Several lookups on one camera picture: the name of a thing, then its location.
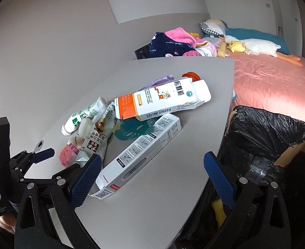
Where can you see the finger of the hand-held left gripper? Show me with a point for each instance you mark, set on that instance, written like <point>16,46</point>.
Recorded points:
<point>28,178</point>
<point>45,153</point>

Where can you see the person's left hand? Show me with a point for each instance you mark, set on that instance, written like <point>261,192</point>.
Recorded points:
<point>6,223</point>

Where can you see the green and white squeeze tube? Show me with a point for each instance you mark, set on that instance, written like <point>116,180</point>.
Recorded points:
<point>77,118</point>

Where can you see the teal pillow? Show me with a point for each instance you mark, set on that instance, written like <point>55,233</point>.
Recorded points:
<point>256,35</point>

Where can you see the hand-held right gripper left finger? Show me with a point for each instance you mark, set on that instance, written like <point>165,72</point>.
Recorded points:
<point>86,180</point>

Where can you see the black flat device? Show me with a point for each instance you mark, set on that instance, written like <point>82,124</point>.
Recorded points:
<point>142,51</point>

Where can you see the clear plastic bottle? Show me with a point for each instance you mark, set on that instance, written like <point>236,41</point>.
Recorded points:
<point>260,170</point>

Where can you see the small gold foil wrapper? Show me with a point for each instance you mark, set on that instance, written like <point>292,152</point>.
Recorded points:
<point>101,125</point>

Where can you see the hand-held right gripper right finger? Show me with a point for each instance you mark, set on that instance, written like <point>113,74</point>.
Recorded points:
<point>220,181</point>

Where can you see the cardboard bin with black bag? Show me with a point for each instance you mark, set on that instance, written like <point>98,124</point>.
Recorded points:
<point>261,132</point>

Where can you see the white printed snack wrapper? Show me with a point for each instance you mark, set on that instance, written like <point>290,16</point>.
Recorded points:
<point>95,141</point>

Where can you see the patchwork checked pillow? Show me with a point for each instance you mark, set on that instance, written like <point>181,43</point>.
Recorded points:
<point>213,27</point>

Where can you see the navy printed blanket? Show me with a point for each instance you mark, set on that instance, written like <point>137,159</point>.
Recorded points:
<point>165,46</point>

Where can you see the long white and grey box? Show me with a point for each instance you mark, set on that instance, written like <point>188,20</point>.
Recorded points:
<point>139,150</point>

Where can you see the orange and white carton box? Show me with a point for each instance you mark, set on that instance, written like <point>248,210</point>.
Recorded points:
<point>162,101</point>

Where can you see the cartoon cat blanket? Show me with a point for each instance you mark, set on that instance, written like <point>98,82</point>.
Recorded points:
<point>234,96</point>

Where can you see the metal table grommet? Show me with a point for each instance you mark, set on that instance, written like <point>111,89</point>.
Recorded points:
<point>39,144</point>

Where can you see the white cartoon blanket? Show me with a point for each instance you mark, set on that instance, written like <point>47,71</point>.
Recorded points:
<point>207,48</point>

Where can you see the pile of clothes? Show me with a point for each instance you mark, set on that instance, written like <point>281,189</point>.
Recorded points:
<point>179,35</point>

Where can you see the pink toy block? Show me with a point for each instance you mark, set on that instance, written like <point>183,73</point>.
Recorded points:
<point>67,155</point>

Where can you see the yellow duck plush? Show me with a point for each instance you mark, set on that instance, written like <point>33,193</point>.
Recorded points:
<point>236,47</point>

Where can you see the yellow cloth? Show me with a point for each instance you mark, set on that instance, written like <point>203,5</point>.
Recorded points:
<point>194,34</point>

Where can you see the orange collapsible cup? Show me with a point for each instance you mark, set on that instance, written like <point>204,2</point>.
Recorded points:
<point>191,75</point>

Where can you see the yellow plastic packet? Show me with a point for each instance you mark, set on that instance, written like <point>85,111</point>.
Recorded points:
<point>218,212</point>

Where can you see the bed with pink sheet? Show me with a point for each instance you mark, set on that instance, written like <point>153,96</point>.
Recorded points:
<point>269,83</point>

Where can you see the purple plastic bag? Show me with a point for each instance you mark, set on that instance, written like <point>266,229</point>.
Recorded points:
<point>160,81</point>

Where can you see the teal dotted pouch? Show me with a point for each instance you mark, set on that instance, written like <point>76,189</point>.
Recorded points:
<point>134,131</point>

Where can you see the white goose plush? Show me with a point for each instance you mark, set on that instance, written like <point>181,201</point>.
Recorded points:
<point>258,46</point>

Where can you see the yellow corn plush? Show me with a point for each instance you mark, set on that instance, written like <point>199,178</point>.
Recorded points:
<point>222,50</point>

